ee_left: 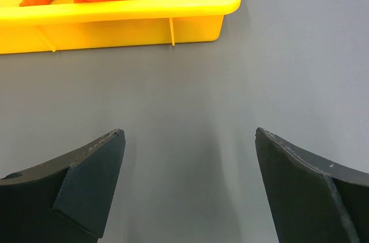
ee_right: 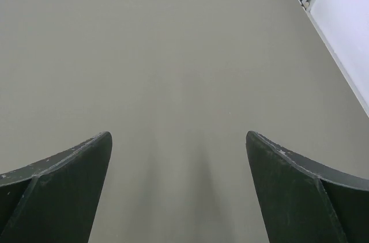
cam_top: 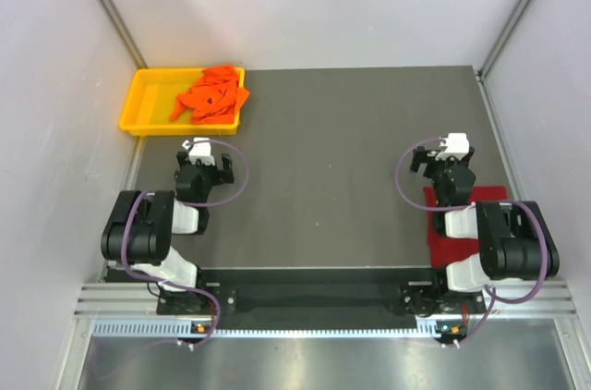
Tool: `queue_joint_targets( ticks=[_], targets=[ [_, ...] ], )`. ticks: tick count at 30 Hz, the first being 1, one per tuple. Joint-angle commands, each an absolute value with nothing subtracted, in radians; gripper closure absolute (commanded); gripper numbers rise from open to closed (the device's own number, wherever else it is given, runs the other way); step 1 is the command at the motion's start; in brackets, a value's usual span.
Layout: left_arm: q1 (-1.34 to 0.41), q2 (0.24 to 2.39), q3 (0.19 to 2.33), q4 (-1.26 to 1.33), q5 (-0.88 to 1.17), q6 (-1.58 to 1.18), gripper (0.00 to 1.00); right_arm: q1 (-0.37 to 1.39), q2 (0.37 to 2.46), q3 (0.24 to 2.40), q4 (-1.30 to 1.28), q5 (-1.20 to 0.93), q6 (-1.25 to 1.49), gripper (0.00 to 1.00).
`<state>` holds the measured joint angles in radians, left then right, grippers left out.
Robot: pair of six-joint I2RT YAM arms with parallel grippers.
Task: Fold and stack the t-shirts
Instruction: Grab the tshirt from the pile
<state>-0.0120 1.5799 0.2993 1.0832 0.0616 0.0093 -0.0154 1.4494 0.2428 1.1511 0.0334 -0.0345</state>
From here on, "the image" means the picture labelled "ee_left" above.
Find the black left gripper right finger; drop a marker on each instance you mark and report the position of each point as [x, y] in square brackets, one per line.
[311, 198]

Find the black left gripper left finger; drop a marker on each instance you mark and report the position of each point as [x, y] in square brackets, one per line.
[66, 199]

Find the yellow plastic bin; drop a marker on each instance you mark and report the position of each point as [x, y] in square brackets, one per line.
[65, 25]

